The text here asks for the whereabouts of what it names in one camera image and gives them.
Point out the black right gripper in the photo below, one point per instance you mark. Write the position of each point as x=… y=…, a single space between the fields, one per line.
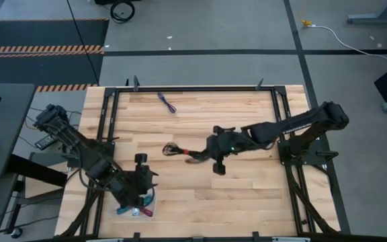
x=225 y=144

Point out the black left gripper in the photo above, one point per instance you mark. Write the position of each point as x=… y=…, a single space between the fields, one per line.
x=134 y=185

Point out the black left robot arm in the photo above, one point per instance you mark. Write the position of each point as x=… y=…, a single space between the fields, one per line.
x=79 y=144

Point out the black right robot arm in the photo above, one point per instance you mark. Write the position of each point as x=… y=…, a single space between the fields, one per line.
x=297 y=124

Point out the clear plastic bin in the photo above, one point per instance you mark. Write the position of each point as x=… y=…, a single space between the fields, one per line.
x=148 y=220

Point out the black table clamp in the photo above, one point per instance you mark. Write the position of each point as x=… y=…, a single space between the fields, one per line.
x=255 y=236
x=136 y=236
x=259 y=84
x=135 y=84

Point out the black power adapter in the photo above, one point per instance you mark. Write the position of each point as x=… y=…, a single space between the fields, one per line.
x=45 y=142

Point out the black caster wheel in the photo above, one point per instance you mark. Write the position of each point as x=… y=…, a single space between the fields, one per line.
x=17 y=233

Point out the dark grey side table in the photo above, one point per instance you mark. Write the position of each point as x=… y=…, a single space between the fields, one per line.
x=8 y=117

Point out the black hazard-striped floor mat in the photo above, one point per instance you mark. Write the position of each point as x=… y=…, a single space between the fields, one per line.
x=42 y=33

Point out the grey table leg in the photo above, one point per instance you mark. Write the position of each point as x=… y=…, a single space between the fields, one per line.
x=375 y=18

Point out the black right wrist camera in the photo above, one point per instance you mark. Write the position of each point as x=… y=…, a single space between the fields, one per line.
x=219 y=168

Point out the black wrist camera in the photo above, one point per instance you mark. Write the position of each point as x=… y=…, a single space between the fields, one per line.
x=219 y=168
x=141 y=158

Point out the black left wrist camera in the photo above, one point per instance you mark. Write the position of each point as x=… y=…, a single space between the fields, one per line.
x=141 y=158

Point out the black aluminium table frame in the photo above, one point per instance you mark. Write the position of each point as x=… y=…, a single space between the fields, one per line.
x=197 y=89

